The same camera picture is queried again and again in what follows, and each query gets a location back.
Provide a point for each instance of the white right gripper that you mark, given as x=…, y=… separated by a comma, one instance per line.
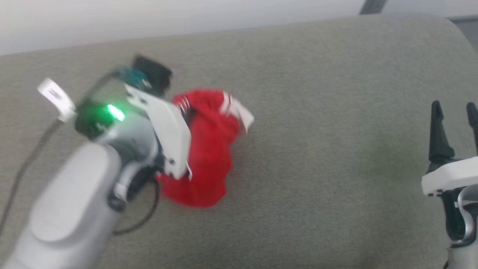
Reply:
x=452, y=175

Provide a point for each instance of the red garment with white trim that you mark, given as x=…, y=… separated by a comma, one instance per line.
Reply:
x=209, y=149

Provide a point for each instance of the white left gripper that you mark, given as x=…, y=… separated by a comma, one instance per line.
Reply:
x=170, y=130

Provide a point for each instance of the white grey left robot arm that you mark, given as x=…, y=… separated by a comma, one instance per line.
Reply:
x=71, y=209

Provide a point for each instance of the grey fabric sofa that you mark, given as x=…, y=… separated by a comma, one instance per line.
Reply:
x=317, y=157

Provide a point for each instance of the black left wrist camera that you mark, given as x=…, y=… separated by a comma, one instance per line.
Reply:
x=155, y=73

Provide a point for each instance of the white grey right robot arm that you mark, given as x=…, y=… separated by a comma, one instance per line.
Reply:
x=465, y=228

